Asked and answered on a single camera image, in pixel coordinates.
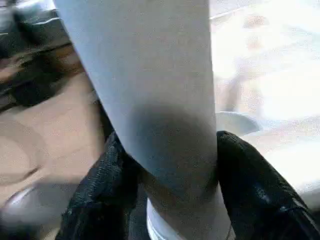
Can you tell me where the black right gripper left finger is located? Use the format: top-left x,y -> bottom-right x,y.
59,132 -> 141,240

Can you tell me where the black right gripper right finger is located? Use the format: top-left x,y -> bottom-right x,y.
216,130 -> 320,240

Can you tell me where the white plastic table top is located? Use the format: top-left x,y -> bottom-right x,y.
146,0 -> 320,240

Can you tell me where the white plastic table leg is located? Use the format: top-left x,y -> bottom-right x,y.
53,0 -> 237,240

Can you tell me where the black work mat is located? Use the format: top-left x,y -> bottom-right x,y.
0,9 -> 86,111

